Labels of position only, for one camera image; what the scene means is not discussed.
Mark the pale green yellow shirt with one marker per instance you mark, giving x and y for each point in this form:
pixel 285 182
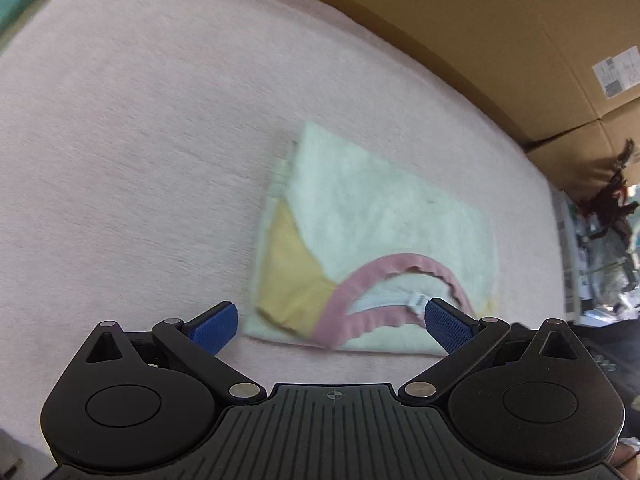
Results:
pixel 390 210

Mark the white shipping label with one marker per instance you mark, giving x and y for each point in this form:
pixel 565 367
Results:
pixel 617 72

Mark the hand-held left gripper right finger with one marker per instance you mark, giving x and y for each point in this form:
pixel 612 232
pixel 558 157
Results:
pixel 447 327

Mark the dark red tangled bundle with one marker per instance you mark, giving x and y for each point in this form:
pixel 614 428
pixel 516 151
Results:
pixel 612 195

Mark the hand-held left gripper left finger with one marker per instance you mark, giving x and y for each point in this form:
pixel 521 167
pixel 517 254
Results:
pixel 217 327

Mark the pink towel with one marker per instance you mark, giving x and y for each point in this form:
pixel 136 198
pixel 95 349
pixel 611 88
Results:
pixel 125 160

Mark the small cardboard box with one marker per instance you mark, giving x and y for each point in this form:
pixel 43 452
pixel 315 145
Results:
pixel 575 160

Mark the black bag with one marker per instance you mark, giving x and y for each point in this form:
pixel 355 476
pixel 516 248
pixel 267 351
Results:
pixel 610 355

